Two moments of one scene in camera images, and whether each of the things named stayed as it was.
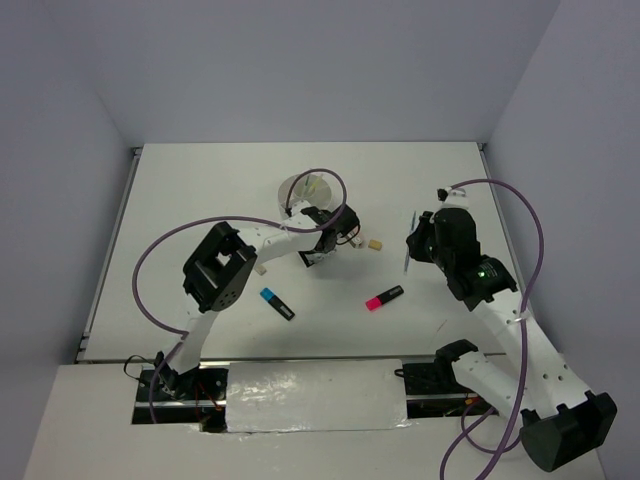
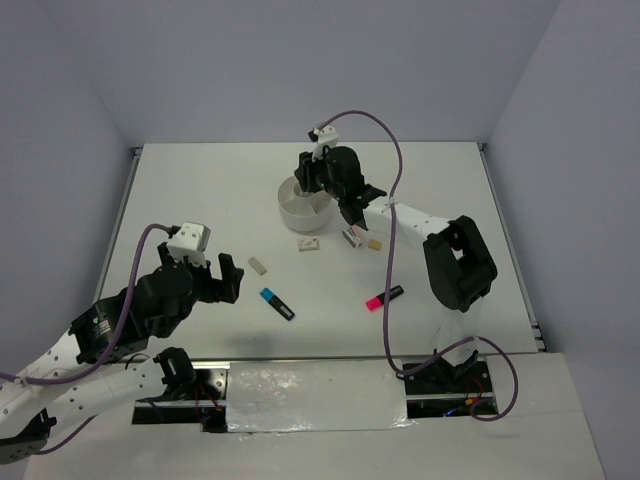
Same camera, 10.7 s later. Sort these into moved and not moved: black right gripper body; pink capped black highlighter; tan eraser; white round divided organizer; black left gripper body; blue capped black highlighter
Moved: black right gripper body; black left gripper body
Not moved: tan eraser; white round divided organizer; blue capped black highlighter; pink capped black highlighter
